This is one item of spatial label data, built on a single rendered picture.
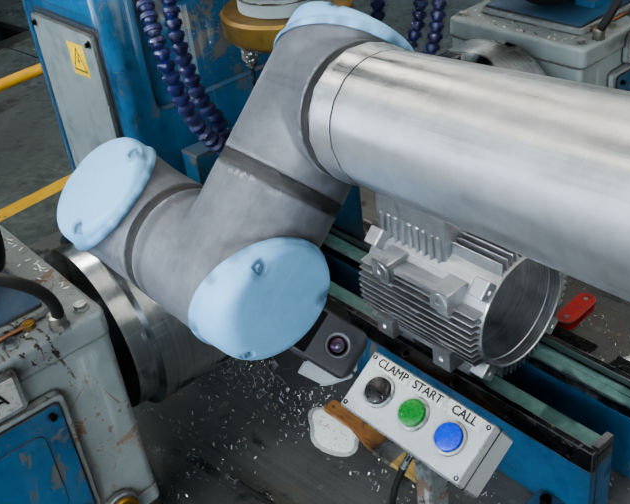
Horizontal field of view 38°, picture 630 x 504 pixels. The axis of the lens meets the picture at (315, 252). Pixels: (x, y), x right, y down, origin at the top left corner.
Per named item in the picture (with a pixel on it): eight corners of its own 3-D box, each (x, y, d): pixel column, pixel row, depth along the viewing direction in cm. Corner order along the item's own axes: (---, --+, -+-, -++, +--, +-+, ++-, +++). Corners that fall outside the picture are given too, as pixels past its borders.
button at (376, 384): (366, 399, 98) (358, 394, 96) (381, 376, 98) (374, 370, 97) (385, 413, 96) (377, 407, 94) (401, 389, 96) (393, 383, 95)
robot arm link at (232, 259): (286, 192, 55) (173, 134, 63) (199, 361, 55) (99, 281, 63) (373, 237, 62) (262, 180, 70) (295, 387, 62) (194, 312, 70)
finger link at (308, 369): (322, 352, 96) (276, 318, 90) (360, 378, 92) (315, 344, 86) (306, 377, 96) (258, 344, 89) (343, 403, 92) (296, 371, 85)
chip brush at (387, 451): (316, 415, 132) (315, 411, 131) (340, 397, 135) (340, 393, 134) (421, 488, 119) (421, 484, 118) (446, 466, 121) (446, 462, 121)
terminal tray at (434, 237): (376, 234, 120) (372, 187, 116) (431, 201, 125) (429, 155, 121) (443, 267, 112) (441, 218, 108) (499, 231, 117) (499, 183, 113)
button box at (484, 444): (360, 418, 102) (336, 402, 98) (395, 365, 103) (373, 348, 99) (477, 500, 90) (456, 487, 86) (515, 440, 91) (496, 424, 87)
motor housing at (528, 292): (363, 338, 126) (350, 224, 116) (455, 277, 136) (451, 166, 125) (473, 406, 113) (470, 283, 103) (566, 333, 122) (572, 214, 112)
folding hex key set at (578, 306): (581, 299, 147) (582, 290, 146) (599, 306, 145) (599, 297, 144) (551, 326, 142) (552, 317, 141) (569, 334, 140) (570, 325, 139)
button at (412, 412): (399, 422, 94) (391, 416, 93) (415, 398, 95) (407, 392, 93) (420, 436, 92) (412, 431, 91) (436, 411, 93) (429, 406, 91)
